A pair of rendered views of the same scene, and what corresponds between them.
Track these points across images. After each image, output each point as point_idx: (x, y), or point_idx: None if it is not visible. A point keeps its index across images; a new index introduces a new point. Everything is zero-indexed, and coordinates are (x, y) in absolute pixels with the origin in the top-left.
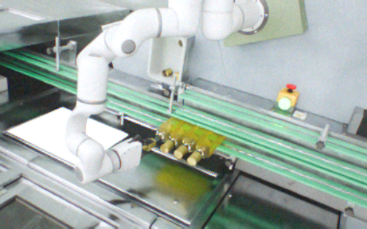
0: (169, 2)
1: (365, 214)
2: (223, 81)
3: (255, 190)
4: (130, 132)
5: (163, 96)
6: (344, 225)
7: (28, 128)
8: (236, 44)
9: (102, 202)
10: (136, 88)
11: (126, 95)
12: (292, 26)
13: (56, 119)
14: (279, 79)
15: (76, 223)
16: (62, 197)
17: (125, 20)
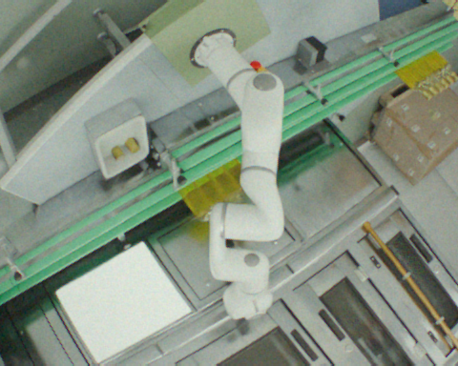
0: (259, 150)
1: None
2: (177, 105)
3: None
4: (124, 234)
5: (141, 178)
6: (332, 123)
7: (96, 341)
8: (206, 77)
9: None
10: (107, 201)
11: (115, 218)
12: (261, 33)
13: (84, 308)
14: None
15: (260, 331)
16: (221, 335)
17: (273, 213)
